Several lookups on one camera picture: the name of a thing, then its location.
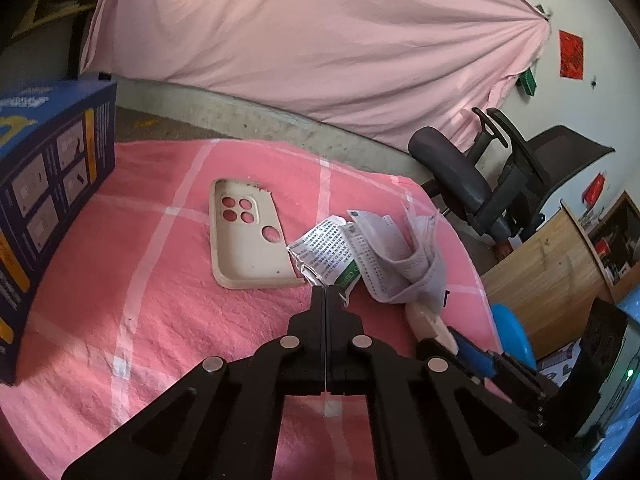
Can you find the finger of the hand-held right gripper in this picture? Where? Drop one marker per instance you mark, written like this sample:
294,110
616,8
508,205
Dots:
434,349
472,355

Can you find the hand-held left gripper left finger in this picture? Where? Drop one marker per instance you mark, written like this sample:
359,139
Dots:
317,320

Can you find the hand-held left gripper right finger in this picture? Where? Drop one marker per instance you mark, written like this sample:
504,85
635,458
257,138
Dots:
334,320

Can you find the beige plastic piece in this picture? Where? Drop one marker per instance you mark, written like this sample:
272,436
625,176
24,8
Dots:
430,325

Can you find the blue plastic bucket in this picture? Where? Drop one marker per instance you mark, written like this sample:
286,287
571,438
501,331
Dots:
515,332

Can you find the white printed wrapper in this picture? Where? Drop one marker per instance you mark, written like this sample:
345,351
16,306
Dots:
322,250

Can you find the paper leaflets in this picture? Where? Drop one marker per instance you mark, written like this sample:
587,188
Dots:
400,260

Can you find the beige phone case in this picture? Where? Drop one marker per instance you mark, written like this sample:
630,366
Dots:
245,255

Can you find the wooden cabinet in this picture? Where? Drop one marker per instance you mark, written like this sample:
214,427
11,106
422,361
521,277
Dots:
545,280

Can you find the black office chair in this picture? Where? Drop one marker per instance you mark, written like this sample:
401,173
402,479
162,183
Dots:
495,180

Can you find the green hanging pouch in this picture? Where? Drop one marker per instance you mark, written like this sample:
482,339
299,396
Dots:
527,81

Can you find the pink hanging sheet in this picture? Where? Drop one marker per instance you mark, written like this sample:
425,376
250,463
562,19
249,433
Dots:
310,35

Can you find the blue cardboard box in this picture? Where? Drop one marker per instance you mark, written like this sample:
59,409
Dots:
45,185

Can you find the red square wall poster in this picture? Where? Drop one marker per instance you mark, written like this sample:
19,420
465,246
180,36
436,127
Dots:
571,54

